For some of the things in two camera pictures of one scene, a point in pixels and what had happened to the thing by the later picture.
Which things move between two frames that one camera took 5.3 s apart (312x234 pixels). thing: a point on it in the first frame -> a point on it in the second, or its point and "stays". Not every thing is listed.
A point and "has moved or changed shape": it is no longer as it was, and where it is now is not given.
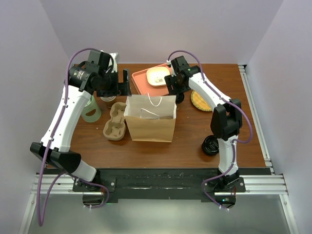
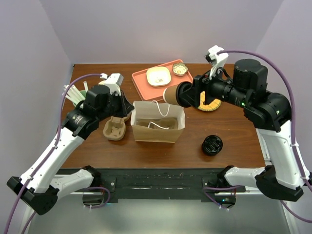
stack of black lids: (210, 145) stays
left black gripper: (120, 88) -> (126, 107)
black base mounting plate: (158, 183) stays
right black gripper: (169, 80) -> (203, 82)
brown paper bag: (150, 118) has moved or changed shape
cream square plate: (155, 75) stays
